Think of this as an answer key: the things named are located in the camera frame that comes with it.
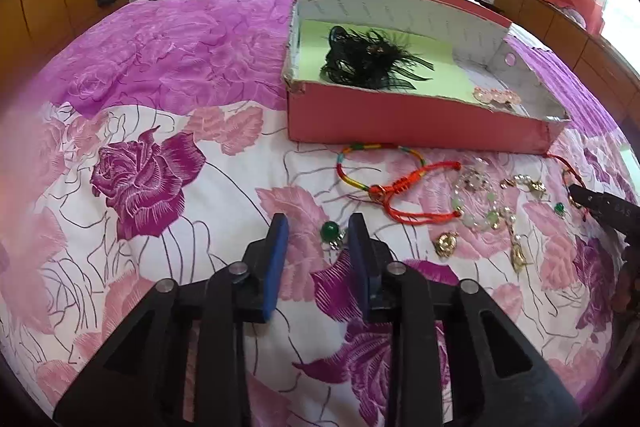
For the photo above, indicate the green paper sheet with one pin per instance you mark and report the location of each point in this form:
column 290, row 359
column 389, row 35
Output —
column 310, row 52

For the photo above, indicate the gold pendant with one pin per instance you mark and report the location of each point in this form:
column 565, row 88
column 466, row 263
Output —
column 445, row 244

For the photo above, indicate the green bead earring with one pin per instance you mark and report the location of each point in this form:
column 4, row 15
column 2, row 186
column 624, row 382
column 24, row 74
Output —
column 330, row 229

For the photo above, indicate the small green bead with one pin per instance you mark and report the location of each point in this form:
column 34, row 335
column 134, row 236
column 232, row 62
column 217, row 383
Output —
column 559, row 208

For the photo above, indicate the black feather hair accessory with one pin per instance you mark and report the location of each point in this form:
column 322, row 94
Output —
column 355, row 57

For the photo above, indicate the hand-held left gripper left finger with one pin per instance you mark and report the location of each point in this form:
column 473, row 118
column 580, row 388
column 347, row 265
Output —
column 277, row 267

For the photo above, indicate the red cardboard box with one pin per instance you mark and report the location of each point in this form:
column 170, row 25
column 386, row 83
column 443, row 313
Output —
column 400, row 122

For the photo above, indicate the gold bead clasp piece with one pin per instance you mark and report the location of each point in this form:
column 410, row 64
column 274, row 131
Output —
column 537, row 189

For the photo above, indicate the gold drop earring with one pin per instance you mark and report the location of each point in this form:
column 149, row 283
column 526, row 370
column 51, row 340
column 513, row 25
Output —
column 520, row 257

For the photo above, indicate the window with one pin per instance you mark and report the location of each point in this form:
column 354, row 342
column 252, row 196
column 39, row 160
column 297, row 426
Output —
column 622, row 12

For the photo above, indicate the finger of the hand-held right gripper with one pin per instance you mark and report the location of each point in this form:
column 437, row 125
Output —
column 607, row 209

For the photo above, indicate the floral purple quilt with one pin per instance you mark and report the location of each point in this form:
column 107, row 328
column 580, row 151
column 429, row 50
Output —
column 175, row 47

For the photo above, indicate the grey cushion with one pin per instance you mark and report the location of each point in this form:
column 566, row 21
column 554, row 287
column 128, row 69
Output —
column 574, row 14

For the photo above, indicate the low wooden cabinet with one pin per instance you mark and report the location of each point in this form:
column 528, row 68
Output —
column 545, row 14

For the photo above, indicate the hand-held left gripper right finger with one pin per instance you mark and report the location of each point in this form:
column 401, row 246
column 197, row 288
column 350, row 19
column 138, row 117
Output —
column 359, row 267

